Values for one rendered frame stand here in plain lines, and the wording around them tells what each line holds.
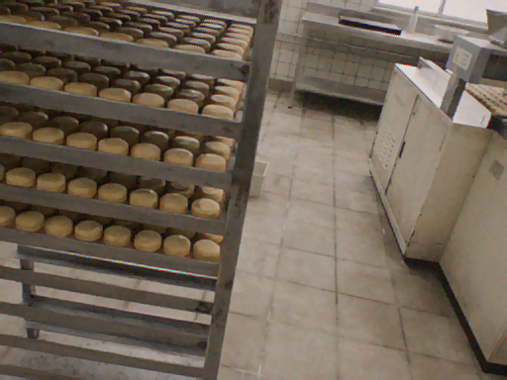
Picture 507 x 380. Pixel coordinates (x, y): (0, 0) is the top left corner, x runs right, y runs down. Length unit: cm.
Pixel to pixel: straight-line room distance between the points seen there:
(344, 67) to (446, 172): 331
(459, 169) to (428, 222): 31
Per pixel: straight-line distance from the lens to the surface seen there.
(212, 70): 71
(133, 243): 93
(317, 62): 556
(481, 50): 230
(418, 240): 260
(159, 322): 155
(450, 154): 241
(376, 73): 561
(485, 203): 235
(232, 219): 77
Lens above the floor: 139
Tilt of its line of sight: 28 degrees down
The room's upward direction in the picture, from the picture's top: 10 degrees clockwise
